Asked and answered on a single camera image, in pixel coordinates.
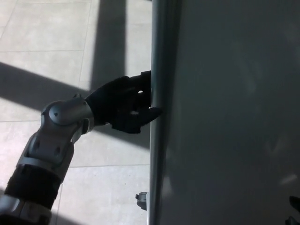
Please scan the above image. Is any grey whiteboard caster wheel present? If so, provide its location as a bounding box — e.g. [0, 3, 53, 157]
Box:
[135, 191, 149, 210]

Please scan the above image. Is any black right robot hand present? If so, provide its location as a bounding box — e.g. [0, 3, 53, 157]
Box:
[284, 195, 300, 225]

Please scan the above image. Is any large whiteboard with grey frame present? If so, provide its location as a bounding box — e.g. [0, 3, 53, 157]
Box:
[145, 0, 300, 225]

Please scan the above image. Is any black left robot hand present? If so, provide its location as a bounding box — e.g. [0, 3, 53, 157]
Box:
[84, 70, 162, 135]

